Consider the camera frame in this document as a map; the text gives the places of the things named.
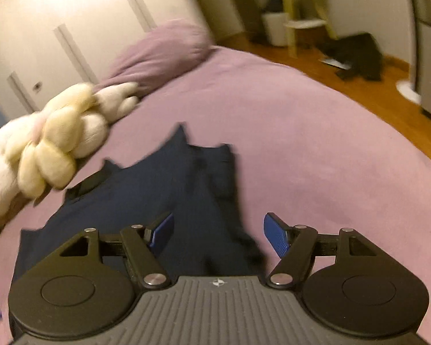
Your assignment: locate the dark clothes pile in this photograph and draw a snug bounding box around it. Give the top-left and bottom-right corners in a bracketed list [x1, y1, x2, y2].
[317, 33, 384, 81]

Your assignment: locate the white floor fan base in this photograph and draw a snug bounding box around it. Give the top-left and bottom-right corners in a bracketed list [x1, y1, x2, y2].
[396, 79, 421, 105]

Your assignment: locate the pink pillow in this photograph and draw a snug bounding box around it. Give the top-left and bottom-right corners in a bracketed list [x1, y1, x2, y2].
[95, 19, 214, 96]

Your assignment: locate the cream plush toy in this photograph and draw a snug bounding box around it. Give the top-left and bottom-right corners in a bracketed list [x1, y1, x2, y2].
[0, 82, 139, 218]

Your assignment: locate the white waste bin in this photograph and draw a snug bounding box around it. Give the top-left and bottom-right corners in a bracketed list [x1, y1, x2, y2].
[261, 12, 288, 47]

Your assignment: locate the navy blue zip jacket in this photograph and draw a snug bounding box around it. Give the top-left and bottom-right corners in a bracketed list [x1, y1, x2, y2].
[14, 125, 266, 279]

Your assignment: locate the pink fuzzy bed blanket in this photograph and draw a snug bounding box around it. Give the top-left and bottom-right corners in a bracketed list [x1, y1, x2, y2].
[0, 44, 431, 345]

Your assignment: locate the yellow wooden side shelf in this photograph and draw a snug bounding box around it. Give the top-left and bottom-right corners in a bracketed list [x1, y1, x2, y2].
[282, 0, 337, 58]

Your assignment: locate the white wardrobe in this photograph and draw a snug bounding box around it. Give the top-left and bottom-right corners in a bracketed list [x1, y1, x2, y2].
[0, 0, 205, 119]

